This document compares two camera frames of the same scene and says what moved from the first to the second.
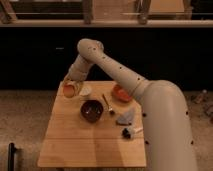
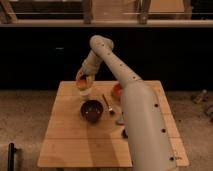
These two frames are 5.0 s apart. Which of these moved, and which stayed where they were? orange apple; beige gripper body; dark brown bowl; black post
Moved: beige gripper body; orange apple
Stayed: dark brown bowl; black post
